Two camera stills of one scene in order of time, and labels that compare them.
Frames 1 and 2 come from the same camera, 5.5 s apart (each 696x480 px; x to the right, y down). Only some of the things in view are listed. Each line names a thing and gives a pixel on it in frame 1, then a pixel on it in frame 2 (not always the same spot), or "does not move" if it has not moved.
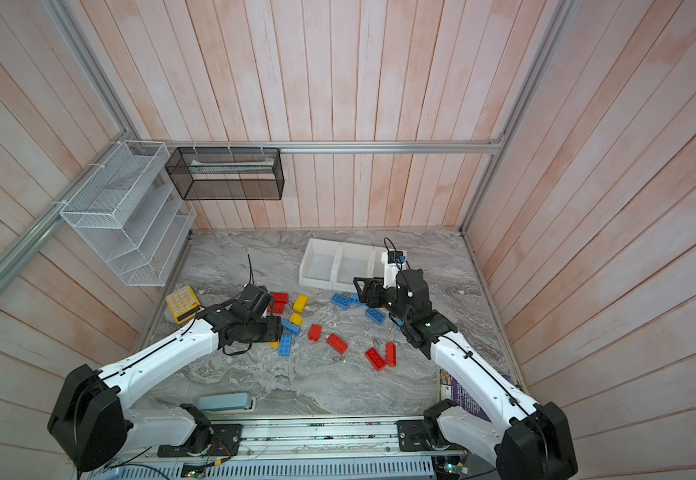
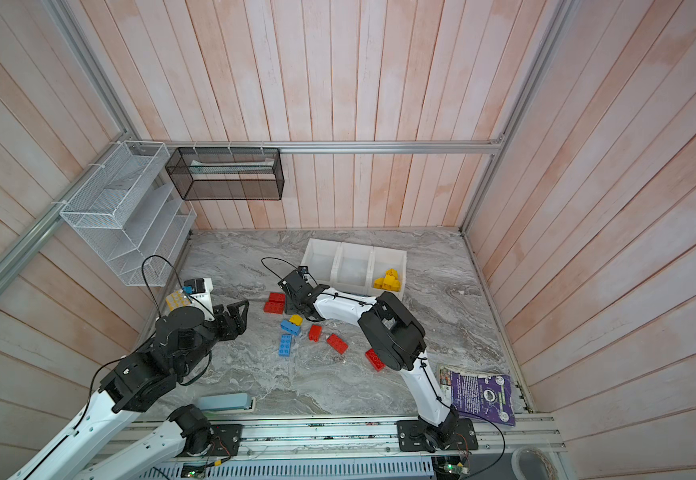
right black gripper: x=373 y=286 to x=290 y=304
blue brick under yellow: x=291 y=327 does not move
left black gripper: x=274 y=330 to x=233 y=329
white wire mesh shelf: x=134 y=210 does not move
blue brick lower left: x=285 y=345 does not move
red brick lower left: x=279 y=305 does not move
